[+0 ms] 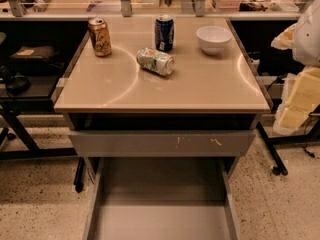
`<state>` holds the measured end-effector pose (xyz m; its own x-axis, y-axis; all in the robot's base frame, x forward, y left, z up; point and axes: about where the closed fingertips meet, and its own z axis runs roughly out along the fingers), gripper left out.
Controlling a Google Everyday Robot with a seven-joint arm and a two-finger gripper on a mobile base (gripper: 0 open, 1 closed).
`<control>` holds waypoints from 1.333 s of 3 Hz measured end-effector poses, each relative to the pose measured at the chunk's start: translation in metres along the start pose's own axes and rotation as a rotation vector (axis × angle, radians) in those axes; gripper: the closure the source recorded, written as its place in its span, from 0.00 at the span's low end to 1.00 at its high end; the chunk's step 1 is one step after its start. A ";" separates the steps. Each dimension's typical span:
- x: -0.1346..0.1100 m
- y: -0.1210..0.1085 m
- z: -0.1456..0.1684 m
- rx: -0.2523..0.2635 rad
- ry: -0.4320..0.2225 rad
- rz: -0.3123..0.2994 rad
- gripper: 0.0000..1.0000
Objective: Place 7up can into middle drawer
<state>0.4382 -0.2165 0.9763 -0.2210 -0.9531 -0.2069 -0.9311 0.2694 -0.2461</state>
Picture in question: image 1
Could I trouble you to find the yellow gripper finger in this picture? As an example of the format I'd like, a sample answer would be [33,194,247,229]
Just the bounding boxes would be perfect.
[273,66,320,135]
[271,23,296,50]

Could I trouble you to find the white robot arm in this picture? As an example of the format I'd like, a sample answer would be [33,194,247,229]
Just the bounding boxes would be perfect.
[271,0,320,135]

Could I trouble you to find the blue pepsi can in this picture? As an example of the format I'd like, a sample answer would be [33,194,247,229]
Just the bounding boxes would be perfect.
[155,15,174,52]

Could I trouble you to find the grey middle drawer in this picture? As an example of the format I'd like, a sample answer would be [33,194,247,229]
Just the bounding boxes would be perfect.
[69,130,255,157]

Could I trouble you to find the beige drawer cabinet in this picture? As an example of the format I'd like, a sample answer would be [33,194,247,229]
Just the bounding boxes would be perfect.
[53,15,274,165]

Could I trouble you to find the orange soda can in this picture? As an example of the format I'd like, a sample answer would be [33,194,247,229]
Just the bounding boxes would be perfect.
[88,17,111,57]

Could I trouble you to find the open bottom drawer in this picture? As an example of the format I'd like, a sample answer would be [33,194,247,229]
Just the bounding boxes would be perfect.
[81,158,242,240]

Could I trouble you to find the white ceramic bowl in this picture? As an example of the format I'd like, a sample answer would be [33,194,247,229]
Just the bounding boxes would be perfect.
[196,26,233,55]

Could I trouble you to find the dark bag on shelf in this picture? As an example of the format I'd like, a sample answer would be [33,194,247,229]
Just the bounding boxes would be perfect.
[9,46,64,76]

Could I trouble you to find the black side table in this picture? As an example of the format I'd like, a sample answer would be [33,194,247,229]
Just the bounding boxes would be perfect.
[0,73,86,194]

